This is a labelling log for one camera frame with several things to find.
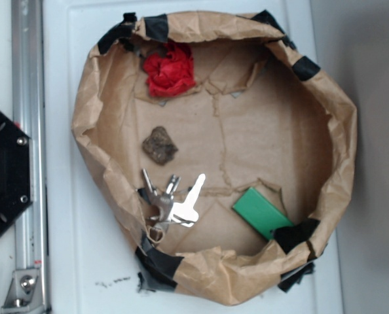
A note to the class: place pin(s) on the green block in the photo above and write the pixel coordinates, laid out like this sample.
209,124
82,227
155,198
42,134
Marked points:
260,214

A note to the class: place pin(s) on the brown paper bag container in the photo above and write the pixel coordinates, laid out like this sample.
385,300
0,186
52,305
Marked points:
261,115

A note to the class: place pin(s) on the brown rock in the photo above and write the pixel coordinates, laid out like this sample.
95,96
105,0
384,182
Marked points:
159,146

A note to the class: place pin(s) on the silver key bunch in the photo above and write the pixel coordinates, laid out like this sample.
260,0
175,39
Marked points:
171,212

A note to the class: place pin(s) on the crumpled red paper ball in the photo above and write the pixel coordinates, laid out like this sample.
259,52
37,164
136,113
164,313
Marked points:
173,74

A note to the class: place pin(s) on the white tray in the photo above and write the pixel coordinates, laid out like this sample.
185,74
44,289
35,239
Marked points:
92,267

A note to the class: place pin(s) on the aluminium extrusion rail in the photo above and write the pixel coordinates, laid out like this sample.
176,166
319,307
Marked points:
31,230

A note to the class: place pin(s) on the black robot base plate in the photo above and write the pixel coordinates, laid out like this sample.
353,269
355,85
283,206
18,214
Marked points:
15,176

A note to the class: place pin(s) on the metal corner bracket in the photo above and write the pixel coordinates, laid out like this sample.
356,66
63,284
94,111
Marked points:
25,293

